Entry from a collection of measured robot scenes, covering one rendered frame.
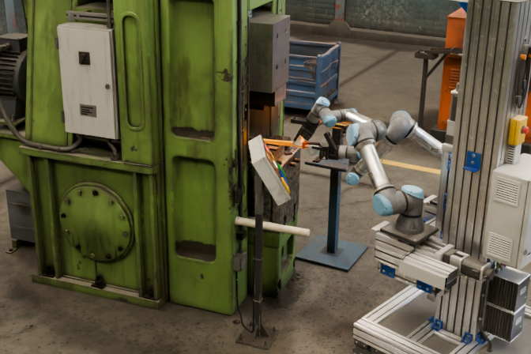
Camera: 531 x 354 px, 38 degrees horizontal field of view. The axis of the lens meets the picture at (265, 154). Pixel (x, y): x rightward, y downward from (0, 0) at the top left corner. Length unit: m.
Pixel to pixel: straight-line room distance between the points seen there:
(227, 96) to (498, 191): 1.51
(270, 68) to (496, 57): 1.30
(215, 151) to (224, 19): 0.76
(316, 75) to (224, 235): 3.96
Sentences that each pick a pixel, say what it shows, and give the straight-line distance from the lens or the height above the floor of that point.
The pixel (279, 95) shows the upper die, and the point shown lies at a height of 1.32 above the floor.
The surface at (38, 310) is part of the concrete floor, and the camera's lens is 5.00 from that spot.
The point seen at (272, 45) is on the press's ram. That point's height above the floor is 1.64.
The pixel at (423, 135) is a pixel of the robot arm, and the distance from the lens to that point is 4.44.
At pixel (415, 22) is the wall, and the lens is 12.07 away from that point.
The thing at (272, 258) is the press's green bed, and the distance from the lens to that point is 4.81.
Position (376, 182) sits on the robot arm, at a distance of 3.95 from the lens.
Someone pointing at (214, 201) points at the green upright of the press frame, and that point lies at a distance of 4.52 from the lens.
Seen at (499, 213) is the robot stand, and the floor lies 1.02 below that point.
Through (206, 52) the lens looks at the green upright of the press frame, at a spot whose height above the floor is 1.62.
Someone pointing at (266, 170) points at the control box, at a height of 1.12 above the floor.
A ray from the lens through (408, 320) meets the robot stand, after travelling 4.45.
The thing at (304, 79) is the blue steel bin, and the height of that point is 0.44.
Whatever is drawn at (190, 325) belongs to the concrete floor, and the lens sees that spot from 4.70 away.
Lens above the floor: 2.59
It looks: 21 degrees down
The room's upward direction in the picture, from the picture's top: 1 degrees clockwise
